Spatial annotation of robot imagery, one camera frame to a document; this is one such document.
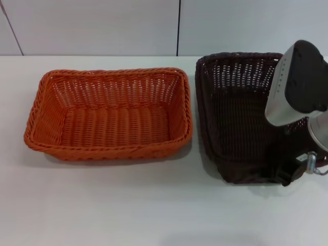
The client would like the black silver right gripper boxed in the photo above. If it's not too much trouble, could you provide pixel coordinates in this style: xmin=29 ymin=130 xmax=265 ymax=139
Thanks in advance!
xmin=265 ymin=39 xmax=328 ymax=127

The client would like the dark brown woven basket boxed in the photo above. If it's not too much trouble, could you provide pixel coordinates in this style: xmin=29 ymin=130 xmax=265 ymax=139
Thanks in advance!
xmin=195 ymin=52 xmax=328 ymax=187

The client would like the orange woven basket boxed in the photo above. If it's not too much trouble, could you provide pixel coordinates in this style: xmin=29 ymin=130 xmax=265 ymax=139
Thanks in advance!
xmin=23 ymin=67 xmax=193 ymax=162

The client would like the silver metal clamp bracket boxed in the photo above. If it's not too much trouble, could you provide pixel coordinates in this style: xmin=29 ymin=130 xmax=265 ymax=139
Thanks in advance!
xmin=296 ymin=151 xmax=318 ymax=173

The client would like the dark vertical wall strip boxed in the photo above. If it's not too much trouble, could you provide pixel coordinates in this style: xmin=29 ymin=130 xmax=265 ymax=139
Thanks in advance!
xmin=176 ymin=0 xmax=181 ymax=56

